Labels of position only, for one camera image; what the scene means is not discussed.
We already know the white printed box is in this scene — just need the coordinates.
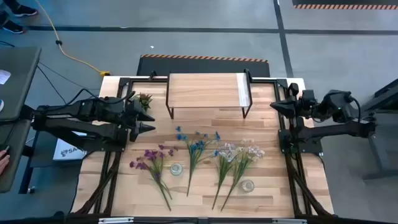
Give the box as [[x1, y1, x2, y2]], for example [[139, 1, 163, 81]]
[[52, 138, 87, 161]]

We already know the black diagonal support beam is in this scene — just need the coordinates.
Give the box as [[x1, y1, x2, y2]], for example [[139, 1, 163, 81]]
[[20, 105, 35, 121]]

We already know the blue desk base leg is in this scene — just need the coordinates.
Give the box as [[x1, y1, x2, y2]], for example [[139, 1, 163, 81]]
[[18, 146, 40, 195]]

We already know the purple artificial flower stem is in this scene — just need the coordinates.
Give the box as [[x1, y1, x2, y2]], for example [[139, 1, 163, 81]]
[[129, 144, 178, 212]]

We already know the dark grey metal stand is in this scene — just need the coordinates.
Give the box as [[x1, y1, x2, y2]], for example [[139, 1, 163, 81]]
[[360, 79, 398, 181]]

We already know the white paper sheet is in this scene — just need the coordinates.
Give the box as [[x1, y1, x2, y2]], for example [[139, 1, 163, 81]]
[[0, 69, 12, 85]]

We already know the silver metal bracket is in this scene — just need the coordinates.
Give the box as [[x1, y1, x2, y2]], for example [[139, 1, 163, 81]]
[[272, 218, 308, 224], [98, 217, 134, 224]]

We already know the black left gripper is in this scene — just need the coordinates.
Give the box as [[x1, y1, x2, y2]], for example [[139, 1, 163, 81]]
[[124, 98, 157, 142]]

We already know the wooden shelf with black frame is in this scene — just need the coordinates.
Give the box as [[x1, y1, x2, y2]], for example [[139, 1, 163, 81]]
[[165, 68, 253, 119]]

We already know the person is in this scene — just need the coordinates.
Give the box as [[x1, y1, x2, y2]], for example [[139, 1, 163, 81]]
[[0, 0, 39, 34]]

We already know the dark grey desk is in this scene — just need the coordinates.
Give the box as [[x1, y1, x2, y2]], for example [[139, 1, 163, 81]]
[[0, 46, 42, 122], [0, 119, 32, 194]]

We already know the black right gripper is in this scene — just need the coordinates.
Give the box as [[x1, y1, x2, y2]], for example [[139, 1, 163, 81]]
[[269, 82, 318, 119]]

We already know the blue artificial flower stem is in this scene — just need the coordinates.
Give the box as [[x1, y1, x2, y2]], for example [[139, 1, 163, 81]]
[[175, 125, 221, 197]]

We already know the person's hand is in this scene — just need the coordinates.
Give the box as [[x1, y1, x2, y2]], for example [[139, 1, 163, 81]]
[[0, 149, 11, 175]]

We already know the yellow extension cable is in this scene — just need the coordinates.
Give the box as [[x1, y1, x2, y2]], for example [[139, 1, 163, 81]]
[[34, 0, 111, 77]]

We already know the black hazard-striped floor mat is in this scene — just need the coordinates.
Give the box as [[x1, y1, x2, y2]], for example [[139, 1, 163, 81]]
[[292, 0, 398, 10], [136, 54, 271, 78]]

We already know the green artificial succulent plant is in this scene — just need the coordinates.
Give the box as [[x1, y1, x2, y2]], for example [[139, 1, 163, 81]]
[[133, 92, 154, 112]]

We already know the white artificial flower stem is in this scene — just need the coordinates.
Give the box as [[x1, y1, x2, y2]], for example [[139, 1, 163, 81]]
[[220, 138, 266, 212], [211, 142, 240, 211]]

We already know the black aluminium rig frame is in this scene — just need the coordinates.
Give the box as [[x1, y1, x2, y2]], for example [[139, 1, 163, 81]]
[[71, 70, 335, 218]]

